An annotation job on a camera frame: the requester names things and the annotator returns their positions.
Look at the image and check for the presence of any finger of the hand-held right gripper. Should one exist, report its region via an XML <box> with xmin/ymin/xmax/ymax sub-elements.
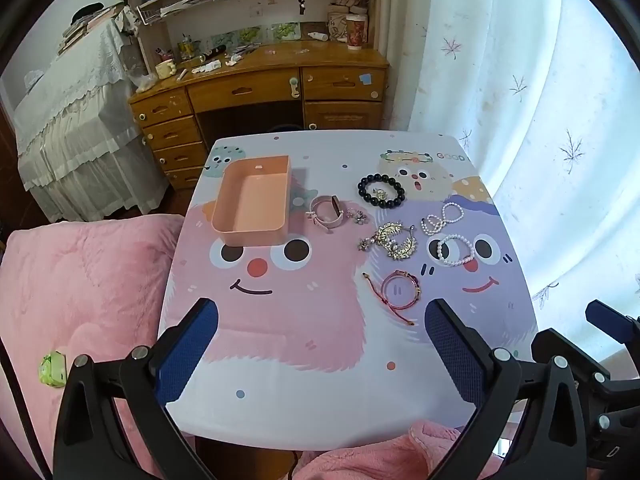
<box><xmin>531</xmin><ymin>328</ymin><xmax>616</xmax><ymax>396</ymax></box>
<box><xmin>586</xmin><ymin>300</ymin><xmax>640</xmax><ymax>346</ymax></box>

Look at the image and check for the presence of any beige patterned bag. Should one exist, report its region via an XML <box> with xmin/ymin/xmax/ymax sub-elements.
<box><xmin>327</xmin><ymin>10</ymin><xmax>351</xmax><ymax>42</ymax></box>

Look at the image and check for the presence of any wooden desk hutch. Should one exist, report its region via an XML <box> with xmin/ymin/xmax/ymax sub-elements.
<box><xmin>122</xmin><ymin>0</ymin><xmax>381</xmax><ymax>58</ymax></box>

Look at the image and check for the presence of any pink fluffy blanket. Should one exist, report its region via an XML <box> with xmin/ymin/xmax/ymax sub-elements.
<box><xmin>0</xmin><ymin>214</ymin><xmax>507</xmax><ymax>480</ymax></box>

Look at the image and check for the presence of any cartoon print table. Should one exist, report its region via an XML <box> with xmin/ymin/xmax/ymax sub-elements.
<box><xmin>157</xmin><ymin>130</ymin><xmax>539</xmax><ymax>452</ymax></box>

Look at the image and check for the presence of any gold crescent brooch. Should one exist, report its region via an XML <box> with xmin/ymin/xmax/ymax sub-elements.
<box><xmin>374</xmin><ymin>222</ymin><xmax>402</xmax><ymax>249</ymax></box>

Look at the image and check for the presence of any pink smart watch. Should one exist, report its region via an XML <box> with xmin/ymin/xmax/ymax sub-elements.
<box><xmin>306</xmin><ymin>195</ymin><xmax>346</xmax><ymax>233</ymax></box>

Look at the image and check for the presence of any round pearl bracelet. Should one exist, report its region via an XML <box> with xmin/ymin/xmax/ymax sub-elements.
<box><xmin>436</xmin><ymin>233</ymin><xmax>475</xmax><ymax>268</ymax></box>

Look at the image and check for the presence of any red string bracelet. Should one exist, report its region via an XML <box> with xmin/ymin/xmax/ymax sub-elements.
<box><xmin>362</xmin><ymin>269</ymin><xmax>422</xmax><ymax>327</ymax></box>

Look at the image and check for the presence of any black bead bracelet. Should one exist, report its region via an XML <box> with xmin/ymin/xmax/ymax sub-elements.
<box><xmin>357</xmin><ymin>173</ymin><xmax>405</xmax><ymax>210</ymax></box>

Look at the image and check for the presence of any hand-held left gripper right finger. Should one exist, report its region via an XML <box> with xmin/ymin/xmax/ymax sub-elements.
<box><xmin>424</xmin><ymin>298</ymin><xmax>586</xmax><ymax>480</ymax></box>

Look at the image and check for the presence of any pile of books and papers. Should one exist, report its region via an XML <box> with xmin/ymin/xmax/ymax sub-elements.
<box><xmin>57</xmin><ymin>2</ymin><xmax>127</xmax><ymax>54</ymax></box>

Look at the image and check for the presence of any red paper cup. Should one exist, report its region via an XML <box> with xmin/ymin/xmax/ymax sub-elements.
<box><xmin>346</xmin><ymin>14</ymin><xmax>369</xmax><ymax>51</ymax></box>

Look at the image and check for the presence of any gold leaf brooch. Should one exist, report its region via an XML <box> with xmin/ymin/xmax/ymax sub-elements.
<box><xmin>387</xmin><ymin>236</ymin><xmax>422</xmax><ymax>262</ymax></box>

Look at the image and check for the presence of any clear plastic bag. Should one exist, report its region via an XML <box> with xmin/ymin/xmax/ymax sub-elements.
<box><xmin>131</xmin><ymin>71</ymin><xmax>159</xmax><ymax>94</ymax></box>

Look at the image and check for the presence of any green packet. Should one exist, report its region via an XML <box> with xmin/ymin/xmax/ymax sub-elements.
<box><xmin>39</xmin><ymin>351</ymin><xmax>69</xmax><ymax>389</ymax></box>

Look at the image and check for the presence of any twisted pearl bracelet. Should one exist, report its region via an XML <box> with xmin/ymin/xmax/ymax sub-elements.
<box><xmin>421</xmin><ymin>202</ymin><xmax>466</xmax><ymax>236</ymax></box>

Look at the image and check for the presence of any white leaf print curtain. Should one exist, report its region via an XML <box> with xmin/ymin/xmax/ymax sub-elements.
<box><xmin>377</xmin><ymin>0</ymin><xmax>640</xmax><ymax>363</ymax></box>

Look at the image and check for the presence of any wooden desk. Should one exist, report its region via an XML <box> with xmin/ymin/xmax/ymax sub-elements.
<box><xmin>127</xmin><ymin>42</ymin><xmax>391</xmax><ymax>191</ymax></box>

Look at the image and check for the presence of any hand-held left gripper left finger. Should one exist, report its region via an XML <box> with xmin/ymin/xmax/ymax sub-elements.
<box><xmin>52</xmin><ymin>297</ymin><xmax>221</xmax><ymax>480</ymax></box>

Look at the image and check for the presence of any peach plastic storage box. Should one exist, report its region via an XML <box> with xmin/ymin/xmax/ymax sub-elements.
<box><xmin>211</xmin><ymin>155</ymin><xmax>293</xmax><ymax>247</ymax></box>

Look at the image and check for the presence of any white lace cover cloth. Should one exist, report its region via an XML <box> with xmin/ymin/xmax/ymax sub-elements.
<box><xmin>12</xmin><ymin>20</ymin><xmax>172</xmax><ymax>222</ymax></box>

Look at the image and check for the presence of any leaf print picture strip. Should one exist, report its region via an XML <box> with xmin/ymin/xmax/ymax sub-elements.
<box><xmin>210</xmin><ymin>22</ymin><xmax>302</xmax><ymax>47</ymax></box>

